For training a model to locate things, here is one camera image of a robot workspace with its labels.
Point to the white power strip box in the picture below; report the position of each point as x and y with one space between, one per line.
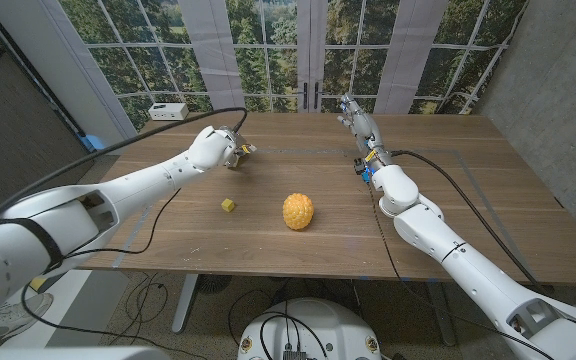
168 111

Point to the light blue floor object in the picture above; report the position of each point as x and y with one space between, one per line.
93 142

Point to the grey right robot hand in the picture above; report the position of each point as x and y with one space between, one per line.
365 127

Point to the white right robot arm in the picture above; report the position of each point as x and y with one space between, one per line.
468 270

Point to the white robot torso edge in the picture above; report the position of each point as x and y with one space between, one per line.
68 354

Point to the grey table leg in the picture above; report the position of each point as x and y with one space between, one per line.
442 315

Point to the dark wooden door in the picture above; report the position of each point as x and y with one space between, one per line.
8 125

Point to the printed window forest backdrop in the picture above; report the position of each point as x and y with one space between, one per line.
268 60

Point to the white table leg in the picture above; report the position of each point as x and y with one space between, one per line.
185 302

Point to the small yellow block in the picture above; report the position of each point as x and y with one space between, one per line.
227 205

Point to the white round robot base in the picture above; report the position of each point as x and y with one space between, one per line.
313 325

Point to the black round ribbed object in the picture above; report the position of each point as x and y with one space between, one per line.
213 282

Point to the orange bumpy stress ball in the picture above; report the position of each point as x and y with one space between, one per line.
298 212

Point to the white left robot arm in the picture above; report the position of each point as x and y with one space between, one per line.
143 182

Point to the grey white sneaker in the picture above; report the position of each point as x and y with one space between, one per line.
13 320

